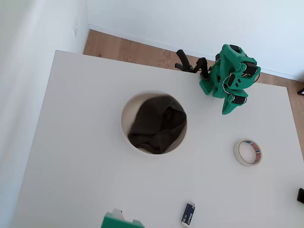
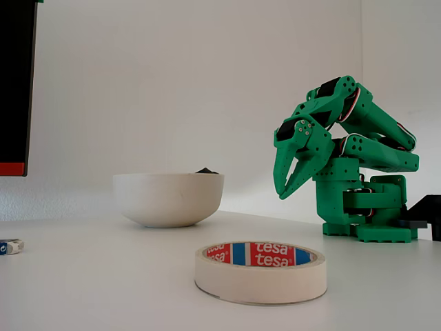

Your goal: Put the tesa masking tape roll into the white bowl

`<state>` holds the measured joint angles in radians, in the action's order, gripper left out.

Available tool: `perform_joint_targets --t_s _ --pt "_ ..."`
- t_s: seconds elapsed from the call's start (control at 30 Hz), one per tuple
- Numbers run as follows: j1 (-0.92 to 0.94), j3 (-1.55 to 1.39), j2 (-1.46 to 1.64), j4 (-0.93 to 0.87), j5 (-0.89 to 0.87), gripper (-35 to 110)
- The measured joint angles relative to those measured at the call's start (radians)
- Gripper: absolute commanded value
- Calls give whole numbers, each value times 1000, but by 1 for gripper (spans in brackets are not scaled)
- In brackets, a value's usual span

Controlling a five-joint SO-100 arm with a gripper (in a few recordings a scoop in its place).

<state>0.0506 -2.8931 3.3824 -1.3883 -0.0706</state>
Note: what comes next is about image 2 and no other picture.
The beige tesa masking tape roll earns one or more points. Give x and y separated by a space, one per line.
258 282

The green SO-100 robot arm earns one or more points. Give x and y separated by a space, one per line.
372 113

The dark grey cloth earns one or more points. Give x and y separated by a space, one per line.
205 170

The white round bowl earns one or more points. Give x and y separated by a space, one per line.
169 200

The black table clamp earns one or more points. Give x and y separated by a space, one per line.
427 207

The black panel with red edge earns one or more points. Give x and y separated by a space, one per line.
13 86

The blue and white eraser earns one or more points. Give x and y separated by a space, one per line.
12 247

